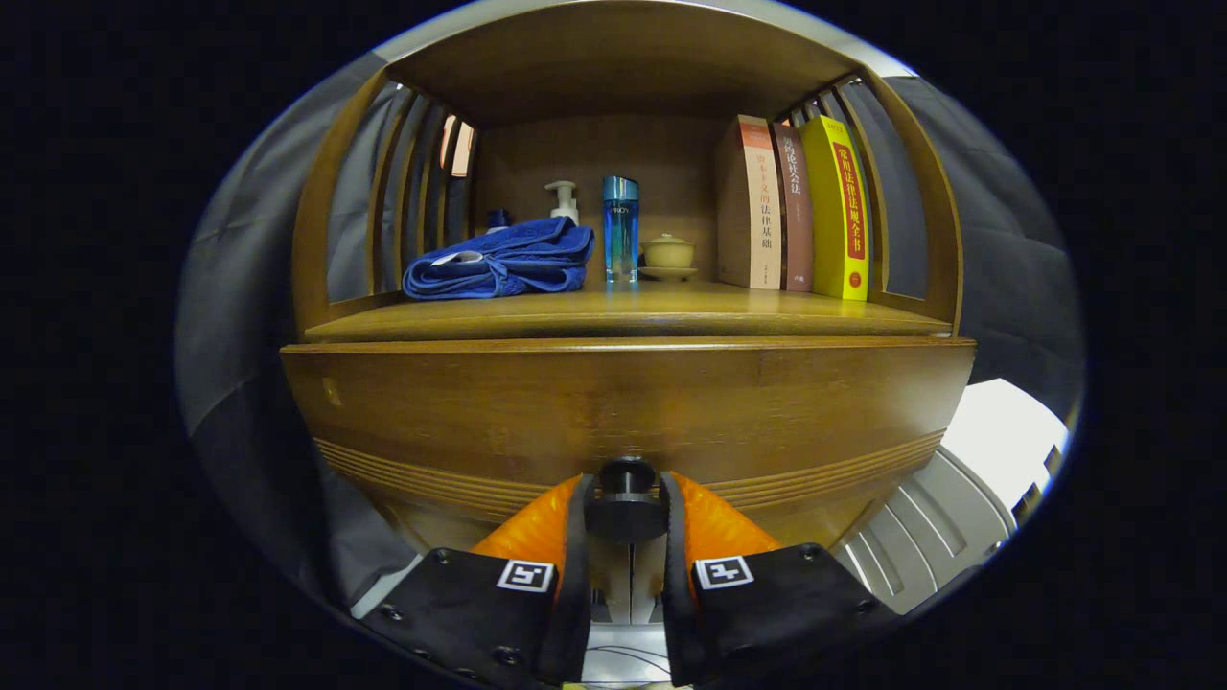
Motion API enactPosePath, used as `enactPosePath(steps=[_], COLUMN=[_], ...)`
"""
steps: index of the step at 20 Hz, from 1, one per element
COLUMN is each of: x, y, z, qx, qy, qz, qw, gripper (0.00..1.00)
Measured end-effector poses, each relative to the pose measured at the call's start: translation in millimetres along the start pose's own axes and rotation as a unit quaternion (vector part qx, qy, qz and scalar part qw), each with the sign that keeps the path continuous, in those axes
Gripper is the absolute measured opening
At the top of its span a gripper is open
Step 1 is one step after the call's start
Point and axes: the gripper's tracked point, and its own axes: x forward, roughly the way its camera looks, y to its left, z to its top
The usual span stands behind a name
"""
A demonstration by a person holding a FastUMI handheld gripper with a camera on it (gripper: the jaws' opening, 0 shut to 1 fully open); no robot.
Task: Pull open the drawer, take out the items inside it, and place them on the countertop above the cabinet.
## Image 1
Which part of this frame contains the blue folded towel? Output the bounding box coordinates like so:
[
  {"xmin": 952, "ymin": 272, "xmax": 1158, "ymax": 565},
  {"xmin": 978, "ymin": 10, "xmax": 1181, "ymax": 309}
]
[{"xmin": 402, "ymin": 216, "xmax": 595, "ymax": 301}]

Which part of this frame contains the yellow book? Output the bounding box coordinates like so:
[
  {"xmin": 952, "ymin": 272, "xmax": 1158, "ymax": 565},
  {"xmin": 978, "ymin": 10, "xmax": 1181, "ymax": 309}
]
[{"xmin": 799, "ymin": 114, "xmax": 873, "ymax": 302}]

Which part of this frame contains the beige book orange top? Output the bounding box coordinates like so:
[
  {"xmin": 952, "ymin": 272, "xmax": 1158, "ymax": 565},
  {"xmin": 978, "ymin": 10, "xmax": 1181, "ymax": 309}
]
[{"xmin": 714, "ymin": 114, "xmax": 783, "ymax": 291}]

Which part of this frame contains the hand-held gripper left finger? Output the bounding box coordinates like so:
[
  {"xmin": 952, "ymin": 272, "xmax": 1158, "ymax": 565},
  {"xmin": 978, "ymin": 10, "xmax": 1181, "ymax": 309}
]
[{"xmin": 353, "ymin": 471, "xmax": 597, "ymax": 689}]

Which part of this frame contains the yellow lidded teacup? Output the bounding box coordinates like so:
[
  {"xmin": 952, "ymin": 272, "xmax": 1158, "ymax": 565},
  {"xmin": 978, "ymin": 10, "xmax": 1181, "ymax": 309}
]
[{"xmin": 638, "ymin": 233, "xmax": 699, "ymax": 283}]

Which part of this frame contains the white plastic case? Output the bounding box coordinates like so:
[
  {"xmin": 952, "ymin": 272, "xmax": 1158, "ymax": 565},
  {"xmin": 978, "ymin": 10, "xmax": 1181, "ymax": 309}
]
[{"xmin": 832, "ymin": 378, "xmax": 1072, "ymax": 616}]

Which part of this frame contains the wooden drawer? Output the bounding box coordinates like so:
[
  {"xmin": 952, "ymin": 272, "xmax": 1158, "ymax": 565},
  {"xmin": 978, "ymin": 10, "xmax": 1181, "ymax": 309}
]
[{"xmin": 280, "ymin": 335, "xmax": 977, "ymax": 557}]

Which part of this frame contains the wooden cabinet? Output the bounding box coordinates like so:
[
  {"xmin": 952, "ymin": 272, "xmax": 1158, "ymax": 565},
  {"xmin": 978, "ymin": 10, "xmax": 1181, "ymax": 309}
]
[{"xmin": 290, "ymin": 0, "xmax": 964, "ymax": 624}]

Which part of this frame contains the white pump bottle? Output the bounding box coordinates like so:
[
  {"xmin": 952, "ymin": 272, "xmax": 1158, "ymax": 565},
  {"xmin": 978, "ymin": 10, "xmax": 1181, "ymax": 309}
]
[{"xmin": 544, "ymin": 180, "xmax": 581, "ymax": 228}]

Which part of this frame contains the blue glass bottle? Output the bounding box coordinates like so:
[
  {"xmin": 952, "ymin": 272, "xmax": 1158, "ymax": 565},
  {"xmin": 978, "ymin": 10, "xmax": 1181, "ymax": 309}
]
[{"xmin": 602, "ymin": 174, "xmax": 641, "ymax": 284}]

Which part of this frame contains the brown book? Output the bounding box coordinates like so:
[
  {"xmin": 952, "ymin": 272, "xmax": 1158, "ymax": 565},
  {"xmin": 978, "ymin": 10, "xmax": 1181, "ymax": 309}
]
[{"xmin": 773, "ymin": 122, "xmax": 816, "ymax": 293}]

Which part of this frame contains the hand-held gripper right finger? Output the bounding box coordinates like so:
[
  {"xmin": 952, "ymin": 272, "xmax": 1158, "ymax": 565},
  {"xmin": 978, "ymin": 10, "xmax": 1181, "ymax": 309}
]
[{"xmin": 658, "ymin": 470, "xmax": 902, "ymax": 687}]

